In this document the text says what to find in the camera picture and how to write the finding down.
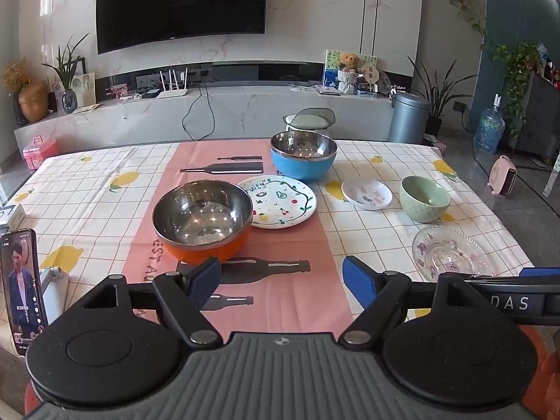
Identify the white router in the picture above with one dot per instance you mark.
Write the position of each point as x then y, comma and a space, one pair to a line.
172, 93

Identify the green ceramic bowl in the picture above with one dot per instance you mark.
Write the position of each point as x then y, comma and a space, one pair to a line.
424, 199

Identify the green pothos plant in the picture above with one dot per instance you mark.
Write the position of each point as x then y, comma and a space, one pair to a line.
520, 59

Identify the dark grey cabinet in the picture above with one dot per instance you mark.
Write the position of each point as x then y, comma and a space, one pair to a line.
542, 113

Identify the white phone stand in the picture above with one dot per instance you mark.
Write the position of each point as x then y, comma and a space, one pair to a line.
57, 293

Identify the blue water jug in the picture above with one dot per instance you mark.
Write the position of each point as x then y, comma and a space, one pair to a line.
489, 129

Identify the pink fan heater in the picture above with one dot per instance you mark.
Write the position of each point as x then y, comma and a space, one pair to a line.
502, 177

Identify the grey laptop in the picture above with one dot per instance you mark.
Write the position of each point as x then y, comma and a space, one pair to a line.
329, 91

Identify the clear glass plate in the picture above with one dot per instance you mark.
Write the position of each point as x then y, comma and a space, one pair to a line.
448, 251

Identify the blue steel bowl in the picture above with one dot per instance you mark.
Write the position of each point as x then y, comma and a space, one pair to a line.
304, 153

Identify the decorative plate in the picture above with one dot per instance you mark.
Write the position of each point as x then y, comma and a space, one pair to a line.
383, 83

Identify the small black box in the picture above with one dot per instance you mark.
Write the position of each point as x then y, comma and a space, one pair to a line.
152, 93

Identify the orange steel bowl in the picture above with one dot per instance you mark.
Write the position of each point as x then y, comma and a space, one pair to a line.
201, 221

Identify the small pink photo frame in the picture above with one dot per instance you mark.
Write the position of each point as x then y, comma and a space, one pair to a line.
118, 92

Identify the round hand fan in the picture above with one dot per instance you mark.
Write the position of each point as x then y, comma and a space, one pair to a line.
371, 74

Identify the white marble tv console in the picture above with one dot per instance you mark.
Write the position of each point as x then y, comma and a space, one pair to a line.
245, 116

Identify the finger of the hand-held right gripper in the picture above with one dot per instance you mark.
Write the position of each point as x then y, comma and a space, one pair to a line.
540, 272

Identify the plant in glass vase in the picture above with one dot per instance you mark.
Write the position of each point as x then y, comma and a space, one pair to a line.
66, 74

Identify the smartphone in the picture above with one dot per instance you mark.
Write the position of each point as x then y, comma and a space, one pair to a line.
22, 288

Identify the beige envelope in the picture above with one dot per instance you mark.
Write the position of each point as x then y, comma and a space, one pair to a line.
86, 108

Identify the white stool with grey seat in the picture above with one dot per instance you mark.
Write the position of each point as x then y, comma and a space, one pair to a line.
308, 121

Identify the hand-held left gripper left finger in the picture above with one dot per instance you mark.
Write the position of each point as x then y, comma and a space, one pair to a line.
205, 284

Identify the dried orange flowers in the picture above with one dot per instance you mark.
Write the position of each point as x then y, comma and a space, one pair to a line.
16, 74

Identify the orange cloth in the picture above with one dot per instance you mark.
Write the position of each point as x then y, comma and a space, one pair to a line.
549, 367

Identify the black television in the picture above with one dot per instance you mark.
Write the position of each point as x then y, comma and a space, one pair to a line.
181, 4

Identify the small white patterned dish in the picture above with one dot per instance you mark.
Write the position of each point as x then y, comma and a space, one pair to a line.
366, 194

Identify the white box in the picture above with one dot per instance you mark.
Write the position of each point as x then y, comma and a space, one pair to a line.
11, 216

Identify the white painted plate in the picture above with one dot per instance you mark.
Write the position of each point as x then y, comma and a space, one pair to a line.
284, 203

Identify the sketch picture frame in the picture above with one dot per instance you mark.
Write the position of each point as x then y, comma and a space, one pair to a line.
84, 88

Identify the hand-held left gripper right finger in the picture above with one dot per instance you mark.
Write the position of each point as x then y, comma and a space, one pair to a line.
356, 280

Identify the long-leaf potted plant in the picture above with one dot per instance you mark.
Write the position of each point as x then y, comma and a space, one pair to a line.
437, 96

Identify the small floral pot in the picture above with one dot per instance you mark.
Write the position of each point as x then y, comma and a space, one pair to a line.
437, 143

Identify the hanging ivy plant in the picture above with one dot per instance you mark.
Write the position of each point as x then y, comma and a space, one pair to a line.
463, 4

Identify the green and blue painting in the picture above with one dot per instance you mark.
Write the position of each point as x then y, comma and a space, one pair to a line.
331, 70

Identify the grey-blue trash can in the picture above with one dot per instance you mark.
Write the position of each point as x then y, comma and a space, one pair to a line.
409, 118

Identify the pink storage box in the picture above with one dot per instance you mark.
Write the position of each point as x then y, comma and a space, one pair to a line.
40, 153

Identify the brown vase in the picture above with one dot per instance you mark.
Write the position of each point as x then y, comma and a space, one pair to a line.
34, 103

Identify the checked lemon tablecloth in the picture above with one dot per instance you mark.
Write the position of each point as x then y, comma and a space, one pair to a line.
109, 210

